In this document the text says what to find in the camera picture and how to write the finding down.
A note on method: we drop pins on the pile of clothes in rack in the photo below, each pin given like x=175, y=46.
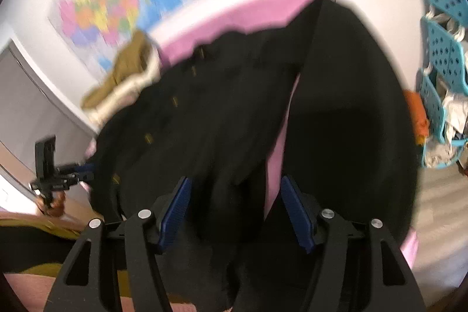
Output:
x=455, y=114

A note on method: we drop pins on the pink sheet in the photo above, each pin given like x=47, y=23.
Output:
x=226, y=19

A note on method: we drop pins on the grey cabinet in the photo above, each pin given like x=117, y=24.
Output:
x=36, y=92

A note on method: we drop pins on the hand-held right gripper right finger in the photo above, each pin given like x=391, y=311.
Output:
x=297, y=213

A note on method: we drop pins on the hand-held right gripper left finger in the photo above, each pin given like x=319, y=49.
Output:
x=178, y=213

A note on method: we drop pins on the black garment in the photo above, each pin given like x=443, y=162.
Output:
x=219, y=114

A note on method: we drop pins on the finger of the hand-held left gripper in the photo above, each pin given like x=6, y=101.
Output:
x=83, y=171

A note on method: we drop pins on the olive garment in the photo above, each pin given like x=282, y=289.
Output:
x=131, y=54

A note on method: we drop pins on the person's left hand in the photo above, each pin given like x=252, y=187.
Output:
x=56, y=204

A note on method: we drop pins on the orange cloth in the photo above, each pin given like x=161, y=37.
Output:
x=416, y=114

